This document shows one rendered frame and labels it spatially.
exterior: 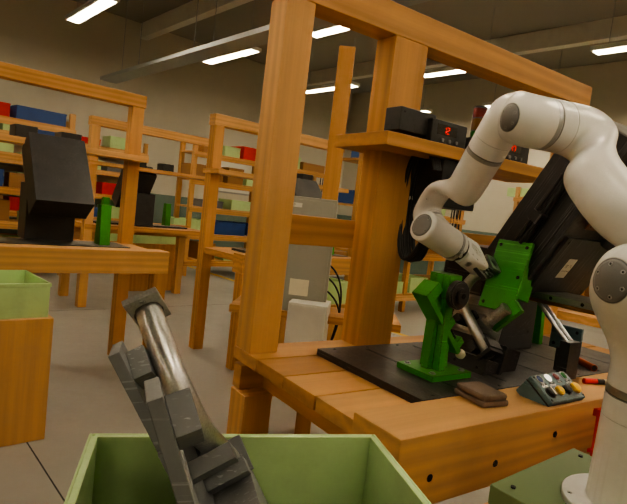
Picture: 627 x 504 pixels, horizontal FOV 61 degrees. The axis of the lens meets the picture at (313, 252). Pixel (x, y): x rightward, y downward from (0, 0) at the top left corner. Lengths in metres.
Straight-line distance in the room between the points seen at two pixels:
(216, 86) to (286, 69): 11.17
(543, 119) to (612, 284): 0.37
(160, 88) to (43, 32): 2.33
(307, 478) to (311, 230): 0.93
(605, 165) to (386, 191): 0.81
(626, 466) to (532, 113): 0.60
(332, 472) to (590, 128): 0.77
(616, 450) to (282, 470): 0.50
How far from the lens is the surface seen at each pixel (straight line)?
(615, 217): 0.99
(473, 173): 1.31
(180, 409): 0.43
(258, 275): 1.46
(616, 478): 0.97
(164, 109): 11.99
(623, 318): 0.87
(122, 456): 0.82
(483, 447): 1.23
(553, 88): 2.37
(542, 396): 1.41
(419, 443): 1.07
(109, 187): 10.77
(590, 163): 1.04
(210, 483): 0.74
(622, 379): 0.94
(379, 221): 1.68
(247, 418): 1.57
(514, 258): 1.64
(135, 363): 0.60
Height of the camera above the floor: 1.29
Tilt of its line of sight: 5 degrees down
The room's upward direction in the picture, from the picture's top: 7 degrees clockwise
